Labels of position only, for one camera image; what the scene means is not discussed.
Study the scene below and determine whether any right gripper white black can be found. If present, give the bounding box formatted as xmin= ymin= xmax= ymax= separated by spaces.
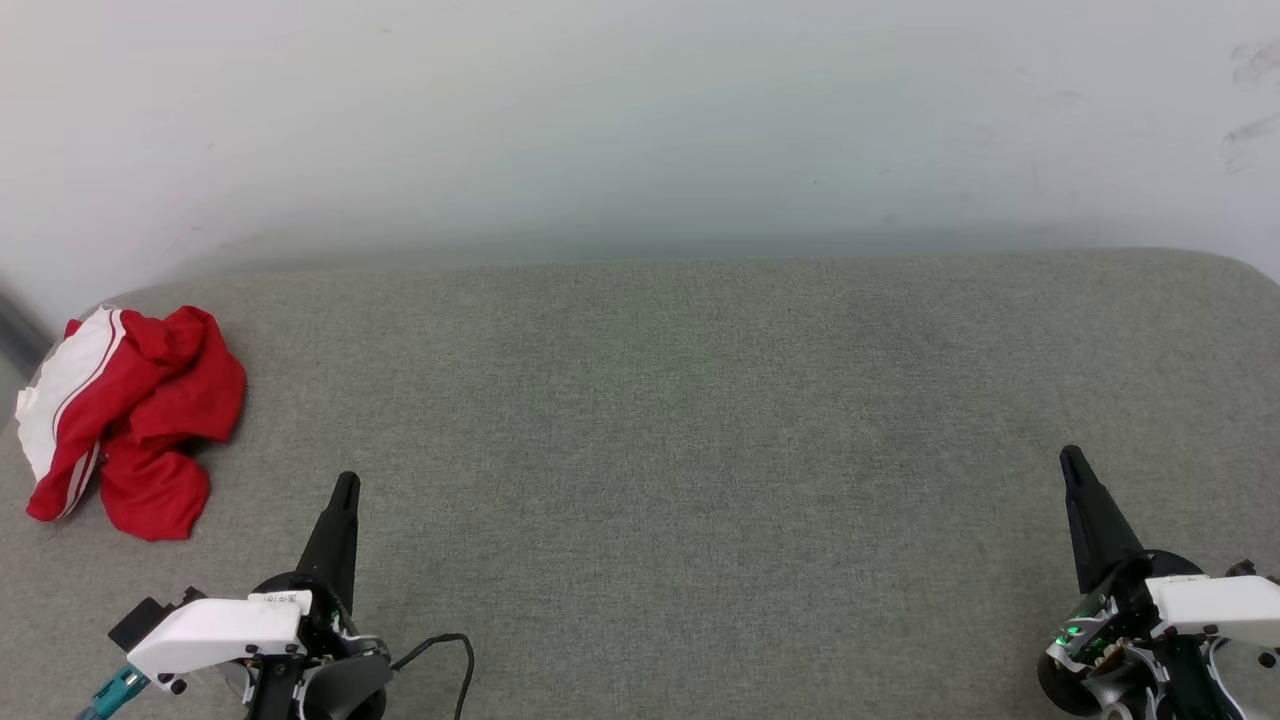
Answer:
xmin=1038 ymin=445 xmax=1280 ymax=720

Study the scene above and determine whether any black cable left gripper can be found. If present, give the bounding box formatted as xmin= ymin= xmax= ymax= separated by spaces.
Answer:
xmin=392 ymin=632 xmax=477 ymax=720

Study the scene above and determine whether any red and white basketball jersey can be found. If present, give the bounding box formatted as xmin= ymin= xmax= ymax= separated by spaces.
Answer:
xmin=14 ymin=305 xmax=248 ymax=542

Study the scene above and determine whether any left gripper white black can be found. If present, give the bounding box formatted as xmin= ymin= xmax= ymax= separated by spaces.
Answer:
xmin=127 ymin=472 xmax=391 ymax=720

